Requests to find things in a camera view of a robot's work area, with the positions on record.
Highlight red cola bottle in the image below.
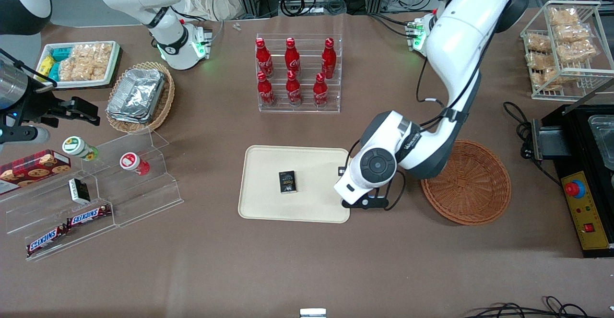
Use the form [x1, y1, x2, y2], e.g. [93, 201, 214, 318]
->
[321, 37, 337, 80]
[257, 71, 276, 107]
[313, 72, 329, 108]
[285, 70, 303, 106]
[285, 37, 301, 75]
[256, 37, 274, 79]

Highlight yellow snack packet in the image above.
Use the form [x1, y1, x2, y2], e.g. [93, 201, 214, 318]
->
[37, 55, 56, 76]

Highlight clear bag of crackers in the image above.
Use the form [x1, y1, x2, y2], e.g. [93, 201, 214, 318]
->
[556, 40, 598, 63]
[70, 45, 113, 62]
[554, 23, 591, 43]
[528, 52, 552, 69]
[542, 68, 564, 91]
[82, 59, 110, 81]
[549, 7, 581, 25]
[58, 59, 84, 81]
[525, 34, 552, 52]

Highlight coiled black cable bundle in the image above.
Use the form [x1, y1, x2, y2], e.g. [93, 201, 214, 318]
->
[281, 0, 347, 16]

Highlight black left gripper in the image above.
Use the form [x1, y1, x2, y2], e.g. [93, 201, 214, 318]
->
[342, 192, 390, 210]

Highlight white wire basket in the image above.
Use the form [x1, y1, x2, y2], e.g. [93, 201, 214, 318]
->
[520, 0, 614, 101]

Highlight white rectangular snack tray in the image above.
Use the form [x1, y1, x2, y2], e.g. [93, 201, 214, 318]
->
[36, 41, 120, 90]

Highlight clear acrylic bottle rack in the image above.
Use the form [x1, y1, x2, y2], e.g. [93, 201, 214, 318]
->
[256, 34, 343, 114]

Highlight brown Snickers bar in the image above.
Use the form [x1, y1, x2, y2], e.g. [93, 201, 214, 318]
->
[66, 204, 112, 227]
[26, 224, 69, 257]

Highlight black and white small box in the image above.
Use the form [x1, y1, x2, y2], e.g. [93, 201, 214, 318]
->
[68, 178, 91, 205]

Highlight round brown wicker basket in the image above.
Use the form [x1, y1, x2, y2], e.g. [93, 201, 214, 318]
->
[421, 139, 512, 226]

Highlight black cables at table edge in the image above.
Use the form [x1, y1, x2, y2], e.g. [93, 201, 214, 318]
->
[463, 296, 595, 318]

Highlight small black card box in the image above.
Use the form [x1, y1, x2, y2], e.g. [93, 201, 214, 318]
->
[279, 170, 297, 194]

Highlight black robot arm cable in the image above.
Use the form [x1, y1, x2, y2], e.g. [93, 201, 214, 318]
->
[415, 45, 485, 131]

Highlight black machine power cable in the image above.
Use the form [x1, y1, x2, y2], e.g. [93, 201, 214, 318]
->
[503, 101, 562, 187]

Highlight black tabletop machine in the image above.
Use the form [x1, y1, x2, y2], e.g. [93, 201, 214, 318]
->
[530, 78, 614, 259]

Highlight aluminium foil tray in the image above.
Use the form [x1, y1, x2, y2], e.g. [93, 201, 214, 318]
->
[106, 109, 152, 125]
[108, 69, 166, 119]

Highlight red strawberry snack jar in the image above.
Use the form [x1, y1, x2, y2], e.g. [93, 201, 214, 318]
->
[119, 152, 150, 176]

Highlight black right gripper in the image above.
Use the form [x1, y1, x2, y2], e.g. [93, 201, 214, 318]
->
[19, 93, 100, 126]

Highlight oval light wicker basket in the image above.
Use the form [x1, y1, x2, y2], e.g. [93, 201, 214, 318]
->
[106, 61, 176, 134]

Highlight red tartan cookie box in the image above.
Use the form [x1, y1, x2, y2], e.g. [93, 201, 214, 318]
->
[0, 150, 71, 195]

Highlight beige plastic tray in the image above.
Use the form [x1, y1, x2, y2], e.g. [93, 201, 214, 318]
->
[238, 145, 351, 224]

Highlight green sunflower snack jar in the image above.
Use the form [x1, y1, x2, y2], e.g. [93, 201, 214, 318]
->
[62, 136, 99, 161]

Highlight clear acrylic stepped shelf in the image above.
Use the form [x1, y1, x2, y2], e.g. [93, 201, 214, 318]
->
[81, 129, 184, 227]
[0, 162, 117, 262]

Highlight yellow control panel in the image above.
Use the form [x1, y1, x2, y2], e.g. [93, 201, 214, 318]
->
[561, 171, 612, 250]

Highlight dark board under snack tray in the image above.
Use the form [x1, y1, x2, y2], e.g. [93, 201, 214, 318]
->
[41, 45, 124, 92]

